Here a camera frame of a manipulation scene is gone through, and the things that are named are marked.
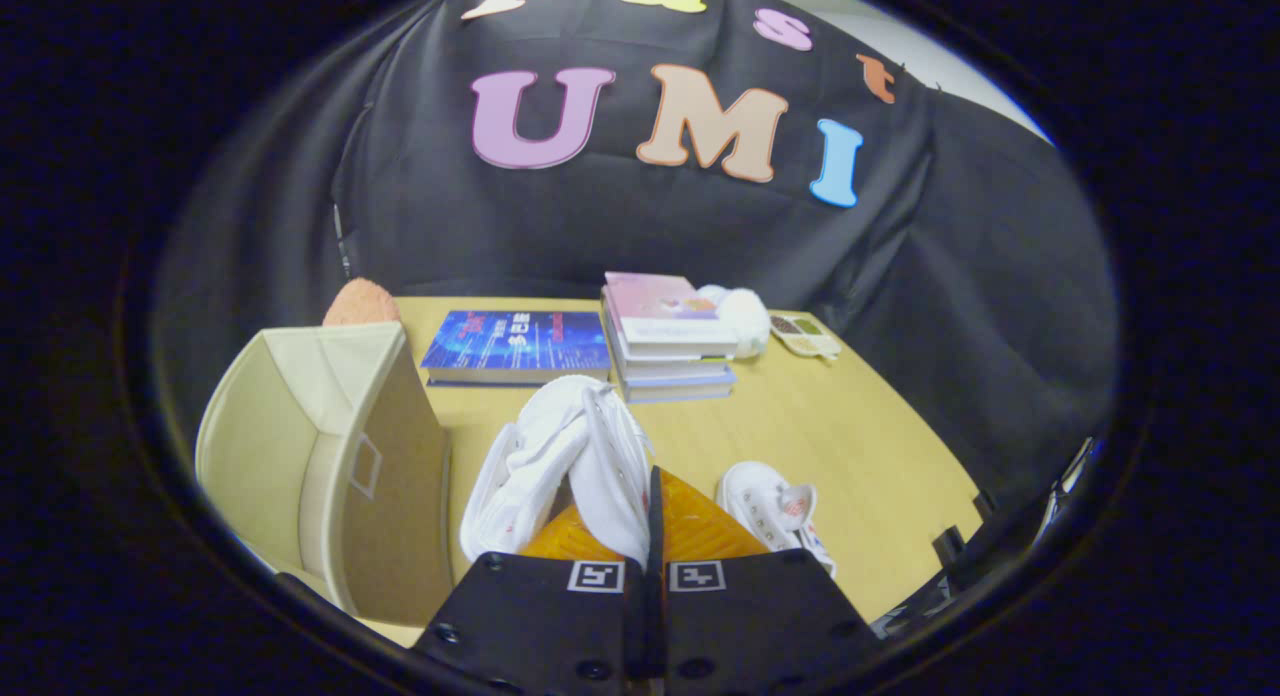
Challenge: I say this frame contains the white canvas shoe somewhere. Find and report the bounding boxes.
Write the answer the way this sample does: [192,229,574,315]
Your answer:
[715,461,839,579]
[460,374,656,567]

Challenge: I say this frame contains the white plush ball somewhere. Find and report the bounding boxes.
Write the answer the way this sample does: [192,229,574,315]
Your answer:
[698,284,772,360]

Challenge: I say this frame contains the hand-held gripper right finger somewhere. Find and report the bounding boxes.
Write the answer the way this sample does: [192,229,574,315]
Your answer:
[645,464,881,695]

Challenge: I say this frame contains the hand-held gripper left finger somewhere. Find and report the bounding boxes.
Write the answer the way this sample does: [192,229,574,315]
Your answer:
[410,501,646,695]

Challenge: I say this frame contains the blue cover book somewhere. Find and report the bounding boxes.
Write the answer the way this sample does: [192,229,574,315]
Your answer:
[420,309,613,389]

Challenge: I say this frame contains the pale blue book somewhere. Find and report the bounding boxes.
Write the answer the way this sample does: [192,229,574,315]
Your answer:
[618,376,739,405]

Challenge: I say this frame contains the pink cover book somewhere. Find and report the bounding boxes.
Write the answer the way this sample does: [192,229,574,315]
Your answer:
[603,271,741,362]

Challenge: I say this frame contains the peach fuzzy plush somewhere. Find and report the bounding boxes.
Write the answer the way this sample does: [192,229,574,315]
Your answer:
[322,278,403,327]

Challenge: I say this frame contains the black backdrop cloth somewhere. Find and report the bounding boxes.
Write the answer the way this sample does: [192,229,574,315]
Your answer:
[155,0,1119,507]

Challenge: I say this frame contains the white compartment snack tray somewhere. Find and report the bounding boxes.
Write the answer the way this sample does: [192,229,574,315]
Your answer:
[768,313,843,361]

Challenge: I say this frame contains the beige fabric storage box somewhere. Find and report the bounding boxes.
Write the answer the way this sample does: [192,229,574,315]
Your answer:
[195,321,456,627]

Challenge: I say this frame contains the white book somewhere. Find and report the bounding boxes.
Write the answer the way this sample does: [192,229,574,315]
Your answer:
[610,351,739,385]

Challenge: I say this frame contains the dark striped object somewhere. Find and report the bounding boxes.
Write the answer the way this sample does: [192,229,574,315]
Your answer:
[875,436,1096,637]

